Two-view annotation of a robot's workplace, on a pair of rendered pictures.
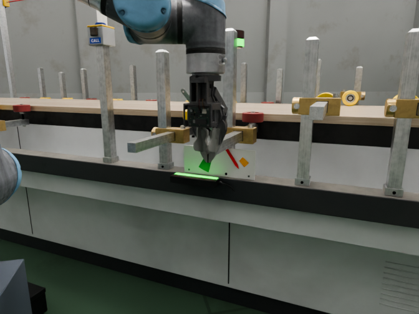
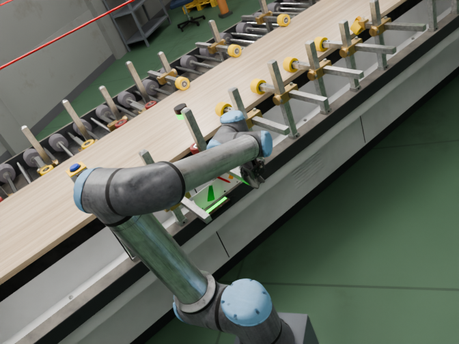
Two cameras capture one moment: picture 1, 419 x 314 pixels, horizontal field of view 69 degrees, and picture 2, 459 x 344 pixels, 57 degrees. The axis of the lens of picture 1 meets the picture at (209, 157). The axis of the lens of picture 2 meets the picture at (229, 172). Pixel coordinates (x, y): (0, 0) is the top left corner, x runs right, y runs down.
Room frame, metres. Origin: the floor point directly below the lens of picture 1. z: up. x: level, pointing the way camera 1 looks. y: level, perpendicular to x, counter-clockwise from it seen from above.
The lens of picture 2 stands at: (-0.18, 1.09, 1.90)
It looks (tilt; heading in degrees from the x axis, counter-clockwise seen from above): 34 degrees down; 314
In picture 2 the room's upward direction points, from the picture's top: 23 degrees counter-clockwise
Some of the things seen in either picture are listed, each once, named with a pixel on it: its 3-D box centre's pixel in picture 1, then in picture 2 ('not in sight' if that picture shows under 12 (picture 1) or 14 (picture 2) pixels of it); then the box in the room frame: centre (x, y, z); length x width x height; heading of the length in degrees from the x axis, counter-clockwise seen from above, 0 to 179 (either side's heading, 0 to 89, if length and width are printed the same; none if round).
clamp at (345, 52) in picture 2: not in sight; (350, 48); (0.64, -1.01, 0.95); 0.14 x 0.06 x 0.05; 68
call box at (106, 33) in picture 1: (101, 37); (80, 175); (1.22, 0.41, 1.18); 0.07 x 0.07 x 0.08; 68
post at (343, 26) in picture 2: not in sight; (350, 62); (0.65, -0.99, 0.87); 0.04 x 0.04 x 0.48; 68
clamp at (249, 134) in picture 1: (235, 134); not in sight; (1.02, -0.09, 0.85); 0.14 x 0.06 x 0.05; 68
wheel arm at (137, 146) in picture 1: (169, 137); (182, 201); (1.07, 0.14, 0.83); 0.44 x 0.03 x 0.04; 158
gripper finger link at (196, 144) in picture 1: (199, 145); (254, 183); (0.74, 0.02, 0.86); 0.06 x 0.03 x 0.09; 157
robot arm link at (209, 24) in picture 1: (204, 25); (235, 127); (0.74, 0.01, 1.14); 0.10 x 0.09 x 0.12; 96
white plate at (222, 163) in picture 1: (217, 161); (217, 188); (1.02, -0.03, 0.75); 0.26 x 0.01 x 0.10; 68
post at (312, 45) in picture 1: (307, 121); (248, 130); (0.93, -0.30, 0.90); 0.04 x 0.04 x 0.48; 68
